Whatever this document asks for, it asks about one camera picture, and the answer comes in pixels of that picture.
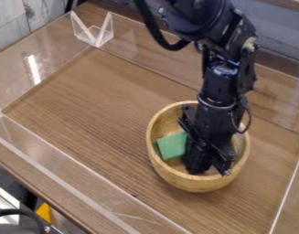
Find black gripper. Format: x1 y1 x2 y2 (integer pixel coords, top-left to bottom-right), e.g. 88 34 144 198
177 94 249 176

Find brown wooden bowl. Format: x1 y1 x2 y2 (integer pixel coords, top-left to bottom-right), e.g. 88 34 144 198
145 101 249 193

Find green rectangular block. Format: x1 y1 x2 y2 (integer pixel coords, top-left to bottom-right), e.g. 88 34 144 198
156 132 186 161

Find clear acrylic corner bracket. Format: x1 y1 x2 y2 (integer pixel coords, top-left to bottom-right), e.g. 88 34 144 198
69 12 113 48

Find black cable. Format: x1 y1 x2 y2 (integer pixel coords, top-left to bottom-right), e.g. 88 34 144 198
0 208 50 234

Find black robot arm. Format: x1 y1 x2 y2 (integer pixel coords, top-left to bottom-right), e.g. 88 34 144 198
134 0 259 176

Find yellow label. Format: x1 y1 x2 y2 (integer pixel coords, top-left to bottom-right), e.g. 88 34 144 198
36 203 52 223

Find clear acrylic tray wall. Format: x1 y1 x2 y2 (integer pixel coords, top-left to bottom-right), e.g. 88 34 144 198
0 14 299 234

